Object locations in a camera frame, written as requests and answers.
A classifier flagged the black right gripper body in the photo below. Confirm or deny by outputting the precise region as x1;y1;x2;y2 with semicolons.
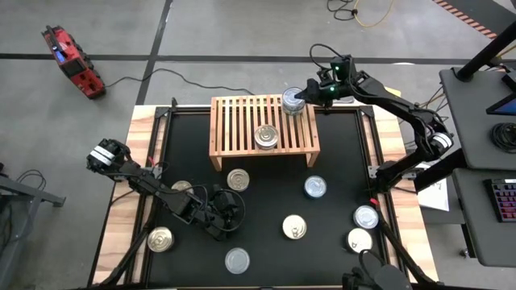
316;77;352;110

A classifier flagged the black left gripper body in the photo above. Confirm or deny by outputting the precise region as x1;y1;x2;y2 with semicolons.
196;203;235;242

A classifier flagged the Bumble Bee tuna can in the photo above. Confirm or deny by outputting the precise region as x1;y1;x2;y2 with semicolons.
303;174;328;200
224;246;251;276
281;86;306;117
353;204;380;230

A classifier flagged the blue red label seafood can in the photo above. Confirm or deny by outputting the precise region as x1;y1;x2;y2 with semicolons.
226;168;251;193
253;124;280;151

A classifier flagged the Wild Planet salmon can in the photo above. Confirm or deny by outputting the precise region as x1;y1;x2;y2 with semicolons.
345;227;373;255
281;213;308;240

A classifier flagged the wooden slatted shelf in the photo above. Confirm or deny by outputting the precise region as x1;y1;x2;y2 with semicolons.
208;93;322;172

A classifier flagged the silver can centre left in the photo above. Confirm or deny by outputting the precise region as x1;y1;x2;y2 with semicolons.
210;184;243;226

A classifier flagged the yellow paper folder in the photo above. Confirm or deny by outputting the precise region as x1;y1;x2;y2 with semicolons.
358;85;403;122

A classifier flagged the black table mat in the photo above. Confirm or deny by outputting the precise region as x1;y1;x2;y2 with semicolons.
147;109;389;286

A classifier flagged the black desk support bar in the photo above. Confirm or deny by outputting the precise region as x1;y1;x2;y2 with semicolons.
413;149;471;193

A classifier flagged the grey side desk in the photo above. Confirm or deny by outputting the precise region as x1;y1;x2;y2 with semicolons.
438;67;516;171

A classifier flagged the striped hazard floor tape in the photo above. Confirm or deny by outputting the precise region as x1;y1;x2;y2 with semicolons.
432;0;499;41

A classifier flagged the white paper sheet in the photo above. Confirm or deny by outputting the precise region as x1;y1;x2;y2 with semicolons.
417;176;451;213

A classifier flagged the black metal pole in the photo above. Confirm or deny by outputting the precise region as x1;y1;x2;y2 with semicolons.
455;19;516;83

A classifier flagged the black tablet blue screen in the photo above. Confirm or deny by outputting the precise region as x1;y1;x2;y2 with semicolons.
485;91;516;118

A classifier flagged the grey metal stand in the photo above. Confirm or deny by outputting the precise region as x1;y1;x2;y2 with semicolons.
0;175;68;209

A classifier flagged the grey keyboard desk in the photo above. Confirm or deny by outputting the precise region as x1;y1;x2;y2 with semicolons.
451;167;516;269

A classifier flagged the black backlit keyboard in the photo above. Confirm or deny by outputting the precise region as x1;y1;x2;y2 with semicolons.
483;177;516;224

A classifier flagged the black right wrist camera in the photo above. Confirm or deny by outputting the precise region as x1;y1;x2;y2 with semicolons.
329;55;356;81

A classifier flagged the yellow floor cable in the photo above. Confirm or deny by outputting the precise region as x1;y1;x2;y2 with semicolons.
352;0;394;29

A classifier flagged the black coiled floor cable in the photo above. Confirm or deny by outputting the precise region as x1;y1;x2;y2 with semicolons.
326;0;360;23

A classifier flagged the black cable bundle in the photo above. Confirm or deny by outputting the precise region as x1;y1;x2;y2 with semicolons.
418;86;449;122

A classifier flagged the black metal table frame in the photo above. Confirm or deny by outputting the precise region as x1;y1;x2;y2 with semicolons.
90;96;439;290

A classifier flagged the black coiled desk cable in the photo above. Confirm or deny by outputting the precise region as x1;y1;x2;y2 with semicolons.
489;122;516;155

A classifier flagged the black cable loop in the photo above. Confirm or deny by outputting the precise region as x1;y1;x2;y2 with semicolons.
15;168;48;193

